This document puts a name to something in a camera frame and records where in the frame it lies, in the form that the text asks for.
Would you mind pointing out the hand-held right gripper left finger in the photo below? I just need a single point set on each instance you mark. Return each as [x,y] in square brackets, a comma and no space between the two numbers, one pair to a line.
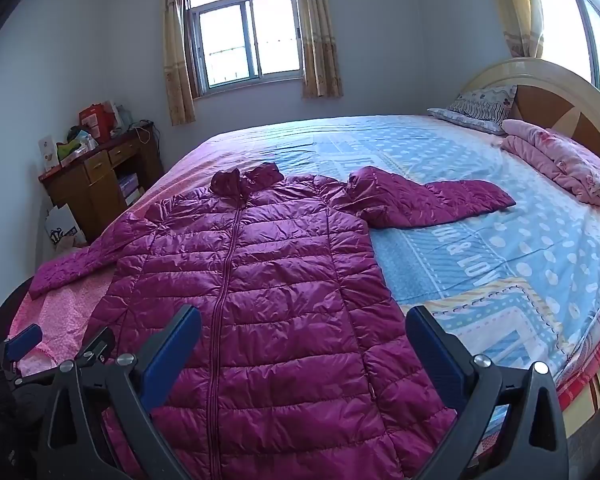
[172,355]

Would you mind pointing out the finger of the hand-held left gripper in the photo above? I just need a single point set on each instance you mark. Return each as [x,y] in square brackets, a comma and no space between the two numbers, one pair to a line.
[99,347]
[22,341]

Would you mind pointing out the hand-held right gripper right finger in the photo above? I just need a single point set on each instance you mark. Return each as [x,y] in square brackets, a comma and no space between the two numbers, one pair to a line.
[435,360]

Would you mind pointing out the magenta quilted down jacket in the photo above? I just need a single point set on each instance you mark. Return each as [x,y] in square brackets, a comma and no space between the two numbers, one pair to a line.
[280,285]

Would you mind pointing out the blue and pink patterned bedsheet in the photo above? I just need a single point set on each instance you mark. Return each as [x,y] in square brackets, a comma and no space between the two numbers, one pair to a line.
[480,270]

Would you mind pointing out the white paper bag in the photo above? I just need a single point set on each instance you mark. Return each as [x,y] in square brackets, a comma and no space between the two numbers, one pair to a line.
[62,227]

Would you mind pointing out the stack of books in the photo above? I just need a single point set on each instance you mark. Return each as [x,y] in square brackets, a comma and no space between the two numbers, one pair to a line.
[130,189]

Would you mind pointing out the brown wooden desk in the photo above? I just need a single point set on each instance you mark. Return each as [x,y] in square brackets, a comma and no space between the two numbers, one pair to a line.
[95,185]

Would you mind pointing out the white printed card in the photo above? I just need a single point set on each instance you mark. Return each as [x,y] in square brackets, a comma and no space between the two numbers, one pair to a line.
[48,152]

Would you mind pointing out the green and white packet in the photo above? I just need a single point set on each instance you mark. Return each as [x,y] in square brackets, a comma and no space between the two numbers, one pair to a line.
[75,147]

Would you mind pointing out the red gift box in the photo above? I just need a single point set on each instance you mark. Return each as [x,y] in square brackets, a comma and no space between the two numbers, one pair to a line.
[94,120]

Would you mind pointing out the pale translucent container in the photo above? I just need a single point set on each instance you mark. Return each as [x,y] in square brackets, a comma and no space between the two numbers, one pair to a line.
[122,117]

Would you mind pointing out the folded pink floral blanket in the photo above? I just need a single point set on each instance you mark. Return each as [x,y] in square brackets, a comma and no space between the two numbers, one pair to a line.
[565,160]

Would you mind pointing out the patterned white pillow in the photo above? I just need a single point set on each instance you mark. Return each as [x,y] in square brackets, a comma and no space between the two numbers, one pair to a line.
[475,107]

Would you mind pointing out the cream wooden headboard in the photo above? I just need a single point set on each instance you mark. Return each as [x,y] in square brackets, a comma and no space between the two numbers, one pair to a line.
[545,100]

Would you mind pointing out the beige floral curtain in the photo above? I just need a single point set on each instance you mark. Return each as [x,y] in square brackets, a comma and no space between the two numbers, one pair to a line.
[320,50]
[175,60]

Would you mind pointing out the yellow curtain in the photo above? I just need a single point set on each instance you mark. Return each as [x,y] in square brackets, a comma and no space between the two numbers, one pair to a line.
[520,15]

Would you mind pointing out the bright window beside headboard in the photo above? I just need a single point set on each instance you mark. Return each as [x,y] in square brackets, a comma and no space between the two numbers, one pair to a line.
[560,25]

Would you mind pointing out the sliding window with metal frame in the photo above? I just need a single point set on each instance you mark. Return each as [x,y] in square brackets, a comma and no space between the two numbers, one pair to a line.
[245,40]

